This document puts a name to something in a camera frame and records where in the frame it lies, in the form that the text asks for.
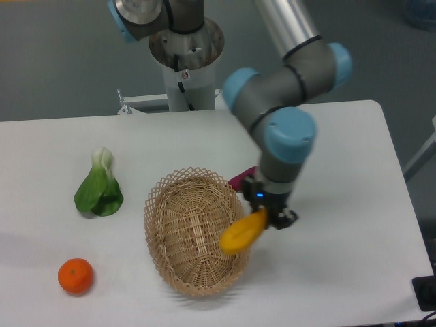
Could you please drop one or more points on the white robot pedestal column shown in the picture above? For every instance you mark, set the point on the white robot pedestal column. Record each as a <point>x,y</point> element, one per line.
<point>189,63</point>

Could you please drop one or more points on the yellow mango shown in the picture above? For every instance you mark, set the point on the yellow mango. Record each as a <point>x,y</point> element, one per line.
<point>240,236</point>

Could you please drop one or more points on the black device at table edge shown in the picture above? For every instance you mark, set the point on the black device at table edge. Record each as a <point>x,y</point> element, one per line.
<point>424,288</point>

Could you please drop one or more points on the purple sweet potato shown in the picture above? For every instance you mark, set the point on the purple sweet potato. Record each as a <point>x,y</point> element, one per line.
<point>236,182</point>

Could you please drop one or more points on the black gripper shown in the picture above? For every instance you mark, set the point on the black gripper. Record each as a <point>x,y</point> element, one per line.
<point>277,214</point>

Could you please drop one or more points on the green bok choy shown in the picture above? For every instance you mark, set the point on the green bok choy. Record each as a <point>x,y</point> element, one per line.
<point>100,192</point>

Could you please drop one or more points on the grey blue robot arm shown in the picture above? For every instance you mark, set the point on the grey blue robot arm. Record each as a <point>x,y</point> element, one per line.
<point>266,106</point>

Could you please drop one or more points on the white metal base frame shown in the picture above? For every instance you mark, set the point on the white metal base frame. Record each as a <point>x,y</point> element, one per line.
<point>142,104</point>

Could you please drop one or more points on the woven wicker basket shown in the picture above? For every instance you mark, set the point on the woven wicker basket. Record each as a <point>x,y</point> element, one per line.
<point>185,215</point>

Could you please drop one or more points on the orange tangerine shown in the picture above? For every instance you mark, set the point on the orange tangerine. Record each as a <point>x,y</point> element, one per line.
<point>75,276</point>

